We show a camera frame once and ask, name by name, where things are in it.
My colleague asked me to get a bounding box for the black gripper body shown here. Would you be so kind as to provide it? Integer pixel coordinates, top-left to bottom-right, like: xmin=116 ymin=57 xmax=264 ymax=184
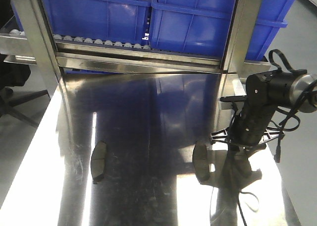
xmin=210 ymin=71 xmax=278 ymax=147

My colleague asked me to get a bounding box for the brake pad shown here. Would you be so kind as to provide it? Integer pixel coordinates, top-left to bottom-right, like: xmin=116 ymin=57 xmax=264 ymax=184
xmin=231 ymin=147 xmax=252 ymax=178
xmin=192 ymin=141 xmax=210 ymax=183
xmin=90 ymin=141 xmax=107 ymax=184

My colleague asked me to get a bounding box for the right blue plastic bin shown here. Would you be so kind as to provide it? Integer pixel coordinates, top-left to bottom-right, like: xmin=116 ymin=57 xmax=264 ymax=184
xmin=149 ymin=0 xmax=295 ymax=60

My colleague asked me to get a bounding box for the stainless steel rack frame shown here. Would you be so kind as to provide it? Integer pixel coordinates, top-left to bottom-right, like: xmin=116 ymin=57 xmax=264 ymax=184
xmin=0 ymin=0 xmax=269 ymax=95

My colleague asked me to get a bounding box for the left blue plastic bin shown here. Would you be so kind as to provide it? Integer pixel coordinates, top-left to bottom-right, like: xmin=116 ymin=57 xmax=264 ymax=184
xmin=42 ymin=0 xmax=151 ymax=45

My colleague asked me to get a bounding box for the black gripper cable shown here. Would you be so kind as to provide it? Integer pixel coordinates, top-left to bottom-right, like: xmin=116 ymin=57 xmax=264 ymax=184
xmin=230 ymin=49 xmax=317 ymax=226

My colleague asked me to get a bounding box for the black office chair base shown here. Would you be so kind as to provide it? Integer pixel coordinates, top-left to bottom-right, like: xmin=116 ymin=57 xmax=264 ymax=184
xmin=0 ymin=87 xmax=50 ymax=128

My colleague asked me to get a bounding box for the blue plastic bin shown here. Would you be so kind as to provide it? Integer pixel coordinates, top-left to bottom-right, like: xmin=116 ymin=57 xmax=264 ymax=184
xmin=42 ymin=0 xmax=151 ymax=45
xmin=149 ymin=0 xmax=295 ymax=60

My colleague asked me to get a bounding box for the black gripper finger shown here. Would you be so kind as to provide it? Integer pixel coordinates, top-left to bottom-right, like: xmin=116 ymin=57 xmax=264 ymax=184
xmin=222 ymin=145 xmax=239 ymax=181
xmin=249 ymin=148 xmax=262 ymax=184

